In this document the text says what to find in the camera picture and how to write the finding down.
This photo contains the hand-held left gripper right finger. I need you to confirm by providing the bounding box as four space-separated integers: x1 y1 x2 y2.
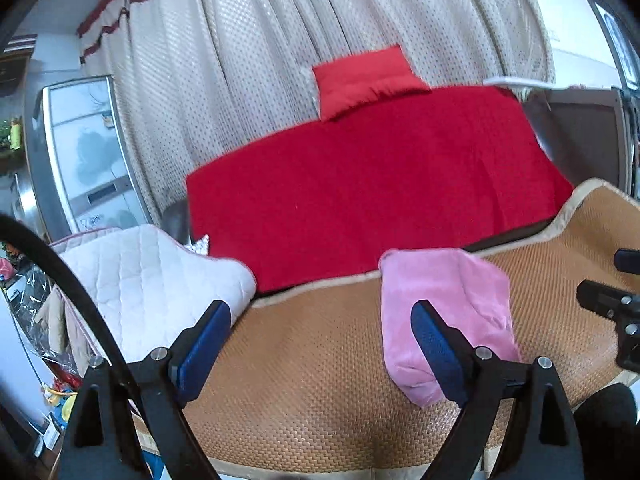
411 300 586 480

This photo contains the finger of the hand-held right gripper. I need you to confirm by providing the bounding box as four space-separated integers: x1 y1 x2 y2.
614 248 640 275
576 279 640 319

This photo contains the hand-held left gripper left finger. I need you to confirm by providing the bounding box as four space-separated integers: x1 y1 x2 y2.
60 300 232 480

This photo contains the pink corduroy zip jacket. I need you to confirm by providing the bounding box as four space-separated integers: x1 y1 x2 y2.
379 248 522 407

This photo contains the person's black garment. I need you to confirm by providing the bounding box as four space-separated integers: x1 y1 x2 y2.
574 384 640 462

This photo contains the white quilted cushion cover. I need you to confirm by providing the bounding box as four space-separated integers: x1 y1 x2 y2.
47 224 258 361

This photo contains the woven bamboo mat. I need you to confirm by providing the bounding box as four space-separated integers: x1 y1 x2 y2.
135 177 640 480

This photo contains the clear plastic bag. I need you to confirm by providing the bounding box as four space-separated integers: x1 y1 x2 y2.
7 260 83 391

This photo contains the red blanket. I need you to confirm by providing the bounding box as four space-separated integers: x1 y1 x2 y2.
185 85 575 295

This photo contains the silver refrigerator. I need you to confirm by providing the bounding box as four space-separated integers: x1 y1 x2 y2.
25 76 151 241

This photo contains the beige dotted curtain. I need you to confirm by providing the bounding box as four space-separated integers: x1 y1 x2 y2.
77 0 556 226

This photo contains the red pillow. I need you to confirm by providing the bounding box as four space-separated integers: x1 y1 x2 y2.
312 45 432 122

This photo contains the black cable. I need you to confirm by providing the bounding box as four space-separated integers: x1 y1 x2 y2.
0 212 151 480

